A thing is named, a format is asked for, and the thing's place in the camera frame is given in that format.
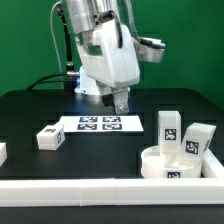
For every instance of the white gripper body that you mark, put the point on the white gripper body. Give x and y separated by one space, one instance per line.
115 67

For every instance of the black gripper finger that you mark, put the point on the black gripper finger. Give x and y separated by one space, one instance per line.
120 100
106 94

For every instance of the white round stool seat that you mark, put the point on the white round stool seat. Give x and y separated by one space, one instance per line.
155 166

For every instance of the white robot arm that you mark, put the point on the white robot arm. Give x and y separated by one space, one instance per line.
85 16

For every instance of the white sheet with tags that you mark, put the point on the white sheet with tags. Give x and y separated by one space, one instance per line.
101 123

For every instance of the white U-shaped obstacle fence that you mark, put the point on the white U-shaped obstacle fence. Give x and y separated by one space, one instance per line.
209 189

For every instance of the black camera stand pole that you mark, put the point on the black camera stand pole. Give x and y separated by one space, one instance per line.
70 75

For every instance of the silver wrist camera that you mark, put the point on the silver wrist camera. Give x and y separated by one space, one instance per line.
151 52

